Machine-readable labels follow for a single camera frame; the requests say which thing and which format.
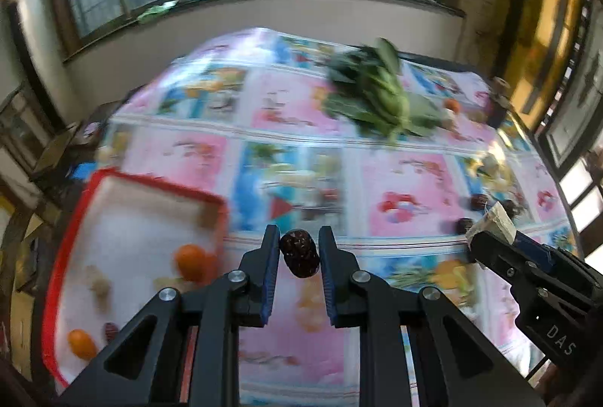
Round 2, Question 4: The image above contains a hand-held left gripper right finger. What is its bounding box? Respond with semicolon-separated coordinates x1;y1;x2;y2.
318;225;547;407

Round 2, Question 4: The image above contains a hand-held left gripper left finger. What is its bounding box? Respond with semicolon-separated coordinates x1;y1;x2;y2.
59;225;282;407

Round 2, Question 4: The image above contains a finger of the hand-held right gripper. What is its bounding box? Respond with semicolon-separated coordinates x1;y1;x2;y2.
470;229;542;295
513;232;566;270

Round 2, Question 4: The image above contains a large orange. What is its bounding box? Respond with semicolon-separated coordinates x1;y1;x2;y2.
174;244;220;285

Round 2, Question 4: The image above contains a red-rimmed white tray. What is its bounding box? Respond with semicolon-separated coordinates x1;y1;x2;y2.
41;168;230;390

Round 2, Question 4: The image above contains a floral printed tablecloth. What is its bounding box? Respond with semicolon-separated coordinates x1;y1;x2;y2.
55;28;588;407

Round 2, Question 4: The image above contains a green leafy bok choy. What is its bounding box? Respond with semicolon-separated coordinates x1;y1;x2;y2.
323;37;449;147

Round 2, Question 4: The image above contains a green crumpled cloth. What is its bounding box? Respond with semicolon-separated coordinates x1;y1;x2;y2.
138;2;180;23

